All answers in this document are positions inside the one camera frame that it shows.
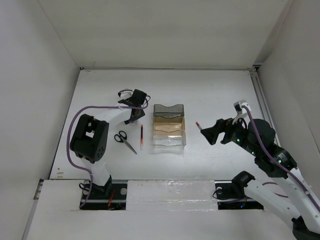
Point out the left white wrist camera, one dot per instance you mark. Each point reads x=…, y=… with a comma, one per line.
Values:
x=124, y=91

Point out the small clear clip jar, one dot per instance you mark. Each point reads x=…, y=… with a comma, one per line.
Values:
x=137, y=115

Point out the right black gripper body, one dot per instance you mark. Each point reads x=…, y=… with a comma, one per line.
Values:
x=239, y=133

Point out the grey smoked plastic tray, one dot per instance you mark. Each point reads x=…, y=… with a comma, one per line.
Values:
x=168, y=112

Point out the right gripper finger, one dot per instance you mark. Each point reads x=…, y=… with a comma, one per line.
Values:
x=228, y=138
x=211, y=133

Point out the aluminium rail right side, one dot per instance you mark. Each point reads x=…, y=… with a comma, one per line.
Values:
x=262, y=102

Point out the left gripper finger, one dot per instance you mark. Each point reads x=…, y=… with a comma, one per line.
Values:
x=129, y=121
x=141, y=110

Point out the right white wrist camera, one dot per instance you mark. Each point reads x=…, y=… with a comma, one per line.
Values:
x=242, y=109

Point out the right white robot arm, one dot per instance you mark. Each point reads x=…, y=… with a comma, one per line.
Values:
x=301, y=213

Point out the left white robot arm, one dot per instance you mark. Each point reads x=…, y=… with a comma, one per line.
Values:
x=87, y=136

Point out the clear plastic tray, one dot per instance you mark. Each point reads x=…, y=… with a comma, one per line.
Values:
x=169, y=140

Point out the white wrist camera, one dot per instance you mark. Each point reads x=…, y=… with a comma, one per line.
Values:
x=242, y=109
x=124, y=91

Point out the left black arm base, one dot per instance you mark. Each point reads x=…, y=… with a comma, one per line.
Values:
x=114, y=200

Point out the black handled scissors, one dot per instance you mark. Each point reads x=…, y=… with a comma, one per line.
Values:
x=121, y=137

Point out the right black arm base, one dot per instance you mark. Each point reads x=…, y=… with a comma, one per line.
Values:
x=230, y=194

